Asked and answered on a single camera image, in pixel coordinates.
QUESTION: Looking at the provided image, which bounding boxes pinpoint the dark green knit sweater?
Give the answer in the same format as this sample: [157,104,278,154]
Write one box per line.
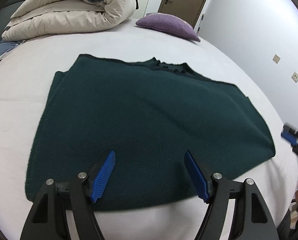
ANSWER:
[25,54,275,211]

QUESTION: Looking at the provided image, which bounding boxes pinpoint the purple cushion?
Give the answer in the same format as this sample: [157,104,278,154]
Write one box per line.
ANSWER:
[135,12,200,42]

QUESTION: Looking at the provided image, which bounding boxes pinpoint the blue pillow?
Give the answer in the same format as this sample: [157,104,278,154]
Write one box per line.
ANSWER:
[0,41,21,57]

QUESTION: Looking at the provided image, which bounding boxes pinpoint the beige folded duvet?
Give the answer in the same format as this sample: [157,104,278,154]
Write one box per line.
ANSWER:
[1,0,136,42]

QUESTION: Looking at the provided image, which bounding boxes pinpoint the lower wall socket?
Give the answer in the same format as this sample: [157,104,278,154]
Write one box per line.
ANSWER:
[292,72,298,83]

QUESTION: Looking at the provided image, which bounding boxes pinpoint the wall socket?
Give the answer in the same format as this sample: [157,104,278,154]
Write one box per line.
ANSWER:
[273,54,280,64]
[292,72,298,83]

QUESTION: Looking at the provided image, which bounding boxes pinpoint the upper wall socket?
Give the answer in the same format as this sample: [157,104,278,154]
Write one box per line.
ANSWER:
[273,54,280,64]

